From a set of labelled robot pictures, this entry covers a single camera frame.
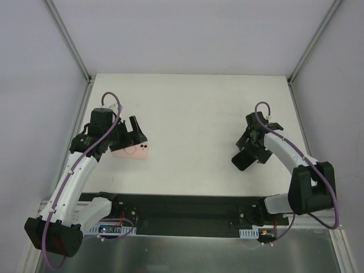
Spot pink phone case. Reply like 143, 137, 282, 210
111, 143, 150, 160

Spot black phone case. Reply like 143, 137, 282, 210
231, 149, 256, 171

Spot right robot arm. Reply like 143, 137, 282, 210
231, 111, 338, 226

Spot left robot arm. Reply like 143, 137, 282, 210
24, 108, 148, 257

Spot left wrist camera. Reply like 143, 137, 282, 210
109, 103, 119, 113

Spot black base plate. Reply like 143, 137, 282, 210
96, 193, 296, 237

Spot right white cable duct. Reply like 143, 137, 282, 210
239, 228, 259, 239

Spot white cable duct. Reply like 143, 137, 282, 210
239, 228, 259, 239
85, 225, 137, 236

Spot left white cable duct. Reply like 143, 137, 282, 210
85, 225, 137, 236

